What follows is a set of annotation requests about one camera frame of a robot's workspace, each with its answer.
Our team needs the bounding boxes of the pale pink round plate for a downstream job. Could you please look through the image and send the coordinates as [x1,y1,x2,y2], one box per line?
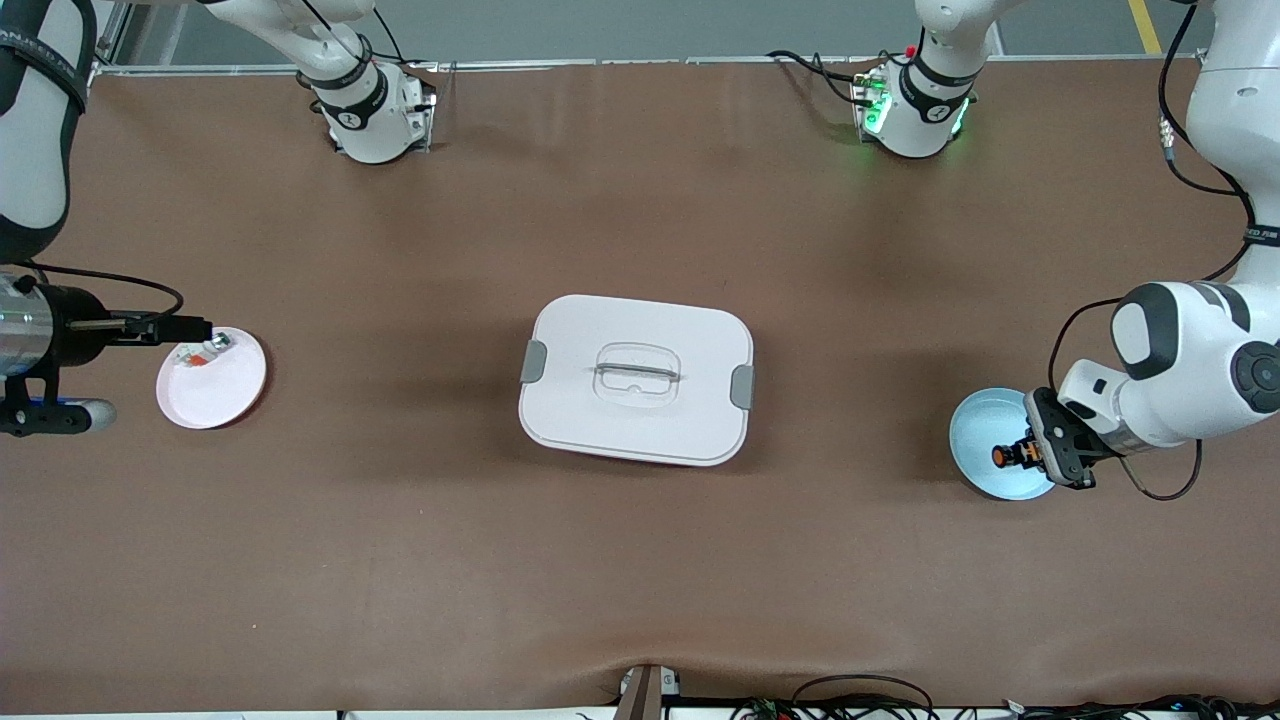
[156,326,268,431]

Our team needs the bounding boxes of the looped black cable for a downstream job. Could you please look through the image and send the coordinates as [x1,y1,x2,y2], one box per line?
[790,674,937,720]

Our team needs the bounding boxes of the black arm base cable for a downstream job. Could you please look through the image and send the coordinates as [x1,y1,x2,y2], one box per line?
[768,50,881,106]

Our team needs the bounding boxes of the aluminium frame profile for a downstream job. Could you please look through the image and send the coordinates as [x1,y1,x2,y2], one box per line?
[95,0,136,73]

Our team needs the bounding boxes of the white lidded box grey clips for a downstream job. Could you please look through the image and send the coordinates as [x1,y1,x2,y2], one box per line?
[518,294,755,468]

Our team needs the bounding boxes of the metal table clamp bracket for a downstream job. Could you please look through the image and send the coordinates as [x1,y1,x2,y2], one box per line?
[615,665,683,720]

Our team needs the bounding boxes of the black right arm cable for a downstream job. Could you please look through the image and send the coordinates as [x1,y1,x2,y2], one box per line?
[20,262,187,321]

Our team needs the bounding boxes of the small white orange part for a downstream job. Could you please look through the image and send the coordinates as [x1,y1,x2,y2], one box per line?
[176,335,236,369]

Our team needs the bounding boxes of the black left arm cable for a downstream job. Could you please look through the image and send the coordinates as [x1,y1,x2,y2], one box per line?
[1047,0,1257,501]

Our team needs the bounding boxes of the black cable bundle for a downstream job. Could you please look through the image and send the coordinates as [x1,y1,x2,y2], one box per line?
[1000,694,1280,720]

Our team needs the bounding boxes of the light blue round plate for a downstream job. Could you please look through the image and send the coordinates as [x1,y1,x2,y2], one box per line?
[948,387,1061,501]

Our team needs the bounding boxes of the silver table edge rail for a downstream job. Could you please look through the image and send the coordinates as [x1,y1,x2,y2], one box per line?
[90,57,1201,77]

